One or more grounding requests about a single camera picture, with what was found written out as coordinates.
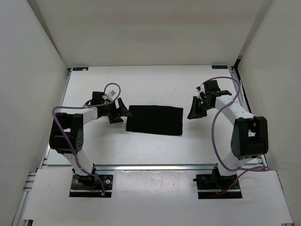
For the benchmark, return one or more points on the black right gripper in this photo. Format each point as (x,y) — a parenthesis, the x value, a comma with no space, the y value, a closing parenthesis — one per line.
(194,112)

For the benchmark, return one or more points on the blue left corner label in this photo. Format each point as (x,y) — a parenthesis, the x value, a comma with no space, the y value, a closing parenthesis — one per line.
(80,69)

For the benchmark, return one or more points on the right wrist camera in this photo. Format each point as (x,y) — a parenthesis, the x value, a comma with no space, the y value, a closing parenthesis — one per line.
(201,91)

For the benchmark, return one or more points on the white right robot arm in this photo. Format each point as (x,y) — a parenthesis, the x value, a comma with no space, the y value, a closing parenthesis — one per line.
(249,137)

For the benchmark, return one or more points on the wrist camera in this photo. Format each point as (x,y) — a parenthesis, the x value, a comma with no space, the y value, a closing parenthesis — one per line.
(201,91)
(110,95)

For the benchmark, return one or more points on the blue right corner label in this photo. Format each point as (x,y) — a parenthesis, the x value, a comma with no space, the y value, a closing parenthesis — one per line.
(219,67)

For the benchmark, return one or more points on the black skirt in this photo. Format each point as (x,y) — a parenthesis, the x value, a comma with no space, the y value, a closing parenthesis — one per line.
(155,119)

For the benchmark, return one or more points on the blue corner label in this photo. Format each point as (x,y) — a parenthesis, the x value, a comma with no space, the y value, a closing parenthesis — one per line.
(80,69)
(219,67)

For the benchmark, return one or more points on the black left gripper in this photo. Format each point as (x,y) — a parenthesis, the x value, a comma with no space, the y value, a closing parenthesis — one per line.
(122,111)

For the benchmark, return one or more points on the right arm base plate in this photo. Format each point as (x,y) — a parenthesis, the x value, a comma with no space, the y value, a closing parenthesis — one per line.
(211,186)

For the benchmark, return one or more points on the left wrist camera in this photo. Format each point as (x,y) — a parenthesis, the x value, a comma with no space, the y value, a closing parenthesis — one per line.
(110,95)

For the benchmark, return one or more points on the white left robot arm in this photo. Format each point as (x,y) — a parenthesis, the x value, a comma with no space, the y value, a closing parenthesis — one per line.
(67,133)

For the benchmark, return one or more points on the aluminium table edge rail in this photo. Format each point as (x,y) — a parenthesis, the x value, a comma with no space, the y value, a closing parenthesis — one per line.
(154,167)

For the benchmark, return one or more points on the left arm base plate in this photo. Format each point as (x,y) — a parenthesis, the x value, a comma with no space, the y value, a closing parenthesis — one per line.
(91,187)

